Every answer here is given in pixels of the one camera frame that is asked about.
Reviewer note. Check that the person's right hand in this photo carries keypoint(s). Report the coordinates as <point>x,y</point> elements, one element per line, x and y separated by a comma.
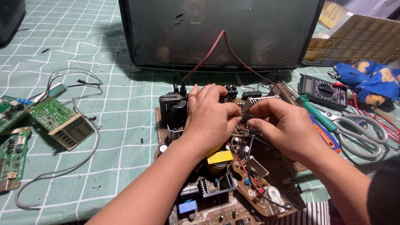
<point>287,131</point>

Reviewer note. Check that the black multimeter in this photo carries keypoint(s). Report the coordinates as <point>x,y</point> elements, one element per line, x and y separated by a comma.
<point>323,91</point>

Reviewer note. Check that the blue yellow rag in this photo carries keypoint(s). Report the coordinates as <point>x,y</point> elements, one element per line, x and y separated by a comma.
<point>365,79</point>

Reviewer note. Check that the green checked tablecloth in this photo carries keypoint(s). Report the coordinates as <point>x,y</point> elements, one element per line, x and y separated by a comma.
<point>125,125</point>

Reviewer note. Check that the white teal toothbrush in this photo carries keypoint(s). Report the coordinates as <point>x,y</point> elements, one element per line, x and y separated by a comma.
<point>53,90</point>

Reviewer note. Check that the black box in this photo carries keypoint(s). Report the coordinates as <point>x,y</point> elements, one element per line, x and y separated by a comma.
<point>9,18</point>

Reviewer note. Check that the red test lead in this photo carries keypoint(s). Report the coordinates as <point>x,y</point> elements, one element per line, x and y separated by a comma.
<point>387,125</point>

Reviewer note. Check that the person's left hand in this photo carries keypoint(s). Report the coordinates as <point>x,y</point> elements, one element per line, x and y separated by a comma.
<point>207,125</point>

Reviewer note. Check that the large brown circuit board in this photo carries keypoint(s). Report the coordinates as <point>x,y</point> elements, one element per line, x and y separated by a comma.
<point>215,187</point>

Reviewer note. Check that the green circuit board with display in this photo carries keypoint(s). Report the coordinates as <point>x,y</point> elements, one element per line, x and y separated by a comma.
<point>59,120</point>

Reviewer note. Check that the green circuit board with buttons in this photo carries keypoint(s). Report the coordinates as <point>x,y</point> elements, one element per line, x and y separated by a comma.
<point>12,156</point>

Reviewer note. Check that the green circuit board blue connector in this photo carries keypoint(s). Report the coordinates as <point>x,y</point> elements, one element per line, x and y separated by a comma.
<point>11,112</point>

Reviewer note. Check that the black tube television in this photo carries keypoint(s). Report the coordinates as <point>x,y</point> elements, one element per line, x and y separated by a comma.
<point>218,31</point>

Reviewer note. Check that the beige plastic grid panel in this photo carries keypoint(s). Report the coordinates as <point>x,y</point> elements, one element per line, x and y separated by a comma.
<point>359,40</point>

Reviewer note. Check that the small brown circuit board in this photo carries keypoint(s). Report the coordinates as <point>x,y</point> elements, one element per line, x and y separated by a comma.
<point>265,190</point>

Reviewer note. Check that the person's black garment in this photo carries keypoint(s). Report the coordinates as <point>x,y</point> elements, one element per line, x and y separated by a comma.
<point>386,193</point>

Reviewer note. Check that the striped cloth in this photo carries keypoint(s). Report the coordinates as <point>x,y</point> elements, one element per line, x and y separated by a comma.
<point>306,214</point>

